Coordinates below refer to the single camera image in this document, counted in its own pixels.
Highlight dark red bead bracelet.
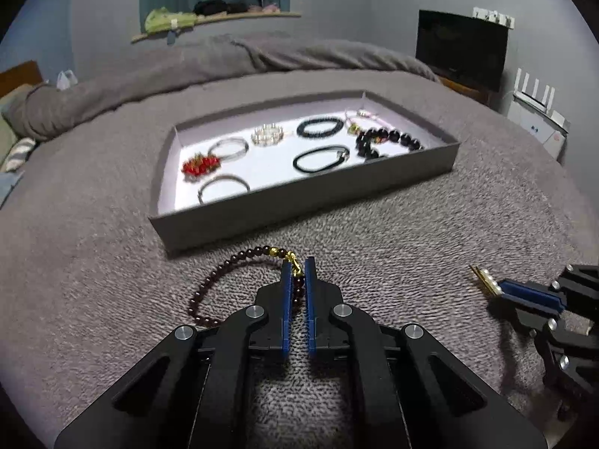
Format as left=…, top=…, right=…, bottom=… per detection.
left=188, top=244, right=306, bottom=329

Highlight gold pearl hair clip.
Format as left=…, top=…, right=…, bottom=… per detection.
left=469, top=265, right=502, bottom=298

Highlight silver bangle ring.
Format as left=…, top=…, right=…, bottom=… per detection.
left=197, top=174, right=252, bottom=206

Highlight thin silver bangle pair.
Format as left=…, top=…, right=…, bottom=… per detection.
left=208, top=137, right=249, bottom=162

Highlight black cord bracelet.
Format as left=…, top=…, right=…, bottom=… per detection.
left=292, top=145, right=352, bottom=175

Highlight gold red charm bracelet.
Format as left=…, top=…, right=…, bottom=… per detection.
left=180, top=152, right=222, bottom=181

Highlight large black bead bracelet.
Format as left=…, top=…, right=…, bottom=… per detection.
left=354, top=126, right=425, bottom=161

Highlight grey shallow cardboard tray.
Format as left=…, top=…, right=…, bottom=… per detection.
left=149, top=90, right=459, bottom=253

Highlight white cabinet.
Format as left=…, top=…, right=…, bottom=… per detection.
left=508, top=98, right=568, bottom=161

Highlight white wifi router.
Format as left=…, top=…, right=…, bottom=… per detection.
left=513, top=68, right=569, bottom=134

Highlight wooden tv stand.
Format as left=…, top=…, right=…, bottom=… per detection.
left=439, top=75, right=489, bottom=106

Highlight black television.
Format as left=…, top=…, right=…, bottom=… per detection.
left=415, top=9, right=509, bottom=91

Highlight wooden window shelf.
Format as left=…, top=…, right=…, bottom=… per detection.
left=130, top=11, right=302, bottom=45

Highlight pink items on shelf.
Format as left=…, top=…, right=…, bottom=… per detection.
left=248, top=4, right=280, bottom=13

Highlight grey duvet roll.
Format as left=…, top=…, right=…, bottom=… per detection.
left=1, top=33, right=437, bottom=142

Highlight black clothing pile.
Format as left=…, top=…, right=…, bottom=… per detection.
left=193, top=0, right=249, bottom=16

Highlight green cloth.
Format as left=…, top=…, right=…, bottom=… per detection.
left=144, top=7, right=197, bottom=34

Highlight striped pillow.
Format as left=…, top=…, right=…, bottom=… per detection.
left=1, top=138, right=37, bottom=173

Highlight white plastic bag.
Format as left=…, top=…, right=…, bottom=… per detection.
left=56, top=70, right=78, bottom=90

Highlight blue pillow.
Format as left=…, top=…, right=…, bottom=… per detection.
left=0, top=171, right=23, bottom=208

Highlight wooden headboard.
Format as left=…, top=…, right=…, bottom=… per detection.
left=0, top=61, right=43, bottom=97

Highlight small black bead bracelet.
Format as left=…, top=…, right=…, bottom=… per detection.
left=296, top=116, right=346, bottom=139

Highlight pink cord charm bracelet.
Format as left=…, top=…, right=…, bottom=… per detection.
left=344, top=107, right=392, bottom=136

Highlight white wall hook rack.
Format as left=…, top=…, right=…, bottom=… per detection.
left=472, top=7, right=515, bottom=30

